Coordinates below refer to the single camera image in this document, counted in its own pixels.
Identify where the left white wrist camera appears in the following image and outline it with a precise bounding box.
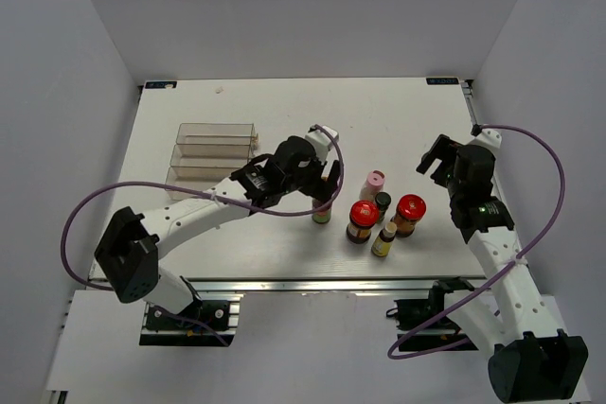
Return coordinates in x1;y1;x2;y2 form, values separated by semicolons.
304;126;339;163

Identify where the right blue table label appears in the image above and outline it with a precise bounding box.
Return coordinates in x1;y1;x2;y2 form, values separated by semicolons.
425;77;460;85

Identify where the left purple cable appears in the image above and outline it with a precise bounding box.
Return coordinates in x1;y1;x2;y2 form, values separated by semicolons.
60;124;345;347

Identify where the right red lid sauce jar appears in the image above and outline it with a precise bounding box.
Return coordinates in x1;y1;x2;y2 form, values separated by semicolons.
390;194;427;237

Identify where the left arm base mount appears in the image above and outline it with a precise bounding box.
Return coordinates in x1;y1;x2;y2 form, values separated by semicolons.
139;290;241;347

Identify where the blue table label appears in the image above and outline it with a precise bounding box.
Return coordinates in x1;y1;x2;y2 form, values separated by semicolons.
144;80;177;90
425;77;460;85

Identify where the small black cap jar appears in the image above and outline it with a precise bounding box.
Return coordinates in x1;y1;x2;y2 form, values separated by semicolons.
374;191;392;223

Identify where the left red lid sauce jar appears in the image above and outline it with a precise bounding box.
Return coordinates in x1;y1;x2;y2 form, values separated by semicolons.
346;201;380;244

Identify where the left blue table label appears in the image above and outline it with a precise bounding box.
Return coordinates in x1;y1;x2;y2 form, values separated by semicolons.
144;80;177;90

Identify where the clear tiered acrylic rack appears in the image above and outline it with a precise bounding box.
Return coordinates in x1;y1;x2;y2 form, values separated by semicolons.
165;123;258;191

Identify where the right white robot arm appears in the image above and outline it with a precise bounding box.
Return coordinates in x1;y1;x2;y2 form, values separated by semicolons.
417;134;588;403

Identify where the small yellow bottle brown cap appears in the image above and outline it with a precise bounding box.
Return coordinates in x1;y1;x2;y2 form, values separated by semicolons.
371;221;397;257

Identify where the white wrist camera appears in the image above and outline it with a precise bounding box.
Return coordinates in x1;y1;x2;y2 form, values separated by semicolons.
304;126;339;163
470;125;502;156

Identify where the green bottle yellow cap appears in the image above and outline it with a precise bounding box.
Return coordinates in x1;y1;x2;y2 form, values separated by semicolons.
312;200;331;224

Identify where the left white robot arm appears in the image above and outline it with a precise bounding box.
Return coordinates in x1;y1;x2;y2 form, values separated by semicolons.
95;126;344;327

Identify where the pink cap white bottle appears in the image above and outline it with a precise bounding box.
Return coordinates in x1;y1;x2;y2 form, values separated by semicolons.
359;169;385;202

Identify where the red lid sauce jar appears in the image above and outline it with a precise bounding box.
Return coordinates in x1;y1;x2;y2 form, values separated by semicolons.
346;201;380;244
390;194;427;237

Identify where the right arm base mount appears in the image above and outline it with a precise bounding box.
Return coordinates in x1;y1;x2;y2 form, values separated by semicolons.
385;277;477;353

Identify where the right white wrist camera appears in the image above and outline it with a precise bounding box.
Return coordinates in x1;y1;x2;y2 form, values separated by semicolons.
470;125;502;156

